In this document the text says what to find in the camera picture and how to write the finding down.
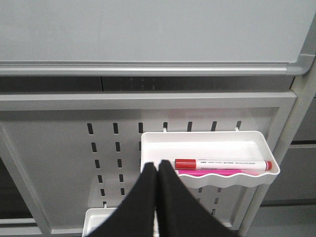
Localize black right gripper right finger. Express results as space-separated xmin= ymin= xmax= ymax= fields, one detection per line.
xmin=157 ymin=160 xmax=238 ymax=237

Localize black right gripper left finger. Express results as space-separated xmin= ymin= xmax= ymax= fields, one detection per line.
xmin=89 ymin=162 xmax=157 ymax=237

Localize red whiteboard marker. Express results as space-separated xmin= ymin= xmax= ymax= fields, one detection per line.
xmin=175 ymin=159 xmax=273 ymax=171

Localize white whiteboard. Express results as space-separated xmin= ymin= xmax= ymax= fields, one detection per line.
xmin=0 ymin=0 xmax=316 ymax=76

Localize white lower plastic tray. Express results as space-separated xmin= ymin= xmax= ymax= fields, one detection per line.
xmin=82 ymin=207 xmax=116 ymax=237

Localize white plastic tray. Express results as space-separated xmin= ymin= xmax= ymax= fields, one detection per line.
xmin=82 ymin=207 xmax=116 ymax=237
xmin=141 ymin=131 xmax=280 ymax=188

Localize pink eraser block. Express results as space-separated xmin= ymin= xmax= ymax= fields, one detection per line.
xmin=175 ymin=169 xmax=259 ymax=177

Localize white pegboard panel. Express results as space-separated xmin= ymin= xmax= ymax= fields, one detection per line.
xmin=0 ymin=108 xmax=276 ymax=232

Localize white metal rack frame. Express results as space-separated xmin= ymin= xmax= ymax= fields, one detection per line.
xmin=0 ymin=70 xmax=316 ymax=237

